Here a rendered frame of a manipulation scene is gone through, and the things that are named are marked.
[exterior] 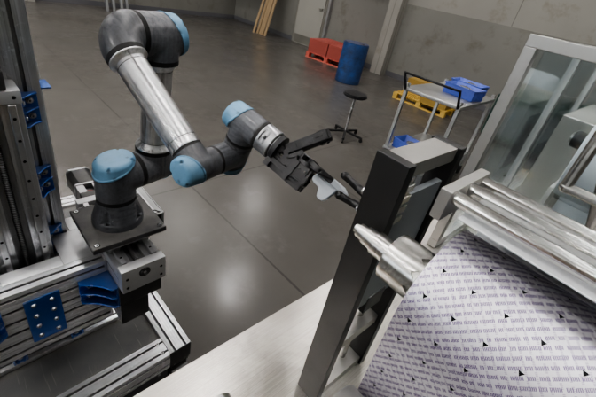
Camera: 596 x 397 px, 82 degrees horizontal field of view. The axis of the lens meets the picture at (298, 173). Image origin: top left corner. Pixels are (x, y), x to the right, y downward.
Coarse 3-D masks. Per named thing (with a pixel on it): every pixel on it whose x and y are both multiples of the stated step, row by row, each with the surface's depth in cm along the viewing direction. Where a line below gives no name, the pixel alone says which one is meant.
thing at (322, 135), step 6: (318, 132) 80; (324, 132) 80; (330, 132) 81; (300, 138) 81; (306, 138) 81; (312, 138) 80; (318, 138) 80; (324, 138) 80; (330, 138) 80; (288, 144) 81; (294, 144) 81; (300, 144) 81; (306, 144) 81; (312, 144) 81; (318, 144) 83; (324, 144) 83; (288, 150) 81; (294, 150) 81; (306, 150) 84
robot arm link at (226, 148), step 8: (216, 144) 85; (224, 144) 86; (232, 144) 86; (224, 152) 84; (232, 152) 86; (240, 152) 87; (248, 152) 89; (232, 160) 86; (240, 160) 89; (232, 168) 89; (240, 168) 91
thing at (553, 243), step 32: (448, 192) 33; (480, 192) 35; (512, 192) 36; (480, 224) 33; (512, 224) 30; (544, 224) 32; (576, 224) 33; (544, 256) 29; (576, 256) 28; (576, 288) 27
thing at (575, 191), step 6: (558, 186) 53; (564, 186) 52; (576, 186) 51; (564, 192) 52; (570, 192) 51; (576, 192) 51; (582, 192) 51; (588, 192) 50; (582, 198) 51; (588, 198) 50; (594, 198) 50; (594, 204) 50
